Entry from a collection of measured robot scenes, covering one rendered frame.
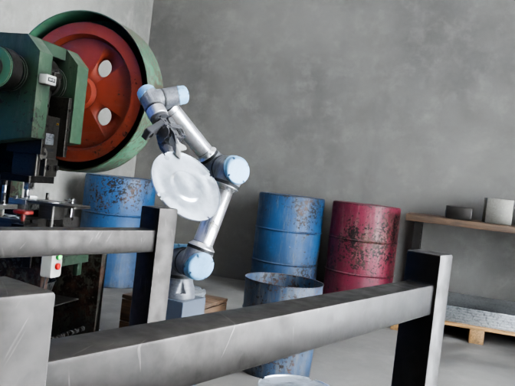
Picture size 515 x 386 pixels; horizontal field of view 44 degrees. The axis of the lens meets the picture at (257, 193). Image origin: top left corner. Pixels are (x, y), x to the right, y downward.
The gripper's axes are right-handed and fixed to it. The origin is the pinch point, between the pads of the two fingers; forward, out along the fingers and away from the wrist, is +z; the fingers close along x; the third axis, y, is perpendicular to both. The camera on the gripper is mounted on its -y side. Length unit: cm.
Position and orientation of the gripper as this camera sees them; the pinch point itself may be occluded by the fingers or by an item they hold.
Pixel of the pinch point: (175, 156)
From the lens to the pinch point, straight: 232.9
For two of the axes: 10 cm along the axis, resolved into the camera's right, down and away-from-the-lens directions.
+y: 6.5, 0.5, 7.6
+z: 4.5, 7.8, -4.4
